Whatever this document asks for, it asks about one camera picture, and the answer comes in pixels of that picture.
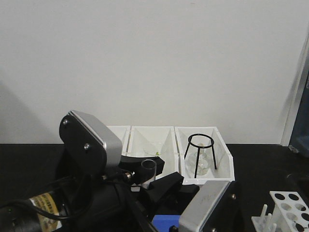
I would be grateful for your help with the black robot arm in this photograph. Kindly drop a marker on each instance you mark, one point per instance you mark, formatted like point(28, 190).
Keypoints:
point(44, 212)

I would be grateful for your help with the white bin middle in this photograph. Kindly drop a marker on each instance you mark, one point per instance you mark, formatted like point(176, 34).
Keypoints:
point(141, 135)

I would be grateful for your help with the grey pegboard drying rack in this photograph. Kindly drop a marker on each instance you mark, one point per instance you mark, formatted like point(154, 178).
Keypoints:
point(299, 142)

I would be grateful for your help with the blue plastic tray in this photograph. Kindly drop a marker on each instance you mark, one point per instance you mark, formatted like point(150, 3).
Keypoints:
point(168, 223)

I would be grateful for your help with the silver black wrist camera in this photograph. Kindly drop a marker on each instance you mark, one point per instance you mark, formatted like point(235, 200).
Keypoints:
point(90, 142)

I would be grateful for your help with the white bin left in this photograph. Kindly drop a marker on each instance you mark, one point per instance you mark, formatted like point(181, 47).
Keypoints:
point(123, 133)

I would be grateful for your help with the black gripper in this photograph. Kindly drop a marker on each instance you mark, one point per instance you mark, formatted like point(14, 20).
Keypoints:
point(104, 203)

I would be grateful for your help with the white bin right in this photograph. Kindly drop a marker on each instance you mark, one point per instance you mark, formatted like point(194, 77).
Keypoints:
point(224, 159)

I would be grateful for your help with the white test tube rack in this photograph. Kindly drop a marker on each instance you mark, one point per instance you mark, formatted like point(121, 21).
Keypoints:
point(290, 214)

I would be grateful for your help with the white bin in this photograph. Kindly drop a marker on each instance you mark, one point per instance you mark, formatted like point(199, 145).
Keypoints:
point(141, 135)
point(123, 133)
point(224, 159)

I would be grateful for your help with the glass beaker in middle bin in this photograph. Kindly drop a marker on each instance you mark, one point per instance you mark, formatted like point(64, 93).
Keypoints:
point(152, 147)

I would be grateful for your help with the glass flask under tripod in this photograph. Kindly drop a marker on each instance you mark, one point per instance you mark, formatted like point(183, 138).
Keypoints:
point(197, 161)

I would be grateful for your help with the glass test tube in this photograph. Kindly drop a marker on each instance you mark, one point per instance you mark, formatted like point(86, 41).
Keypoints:
point(148, 167)

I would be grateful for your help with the black wire tripod stand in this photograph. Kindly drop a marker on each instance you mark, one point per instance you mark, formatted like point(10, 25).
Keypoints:
point(200, 140)

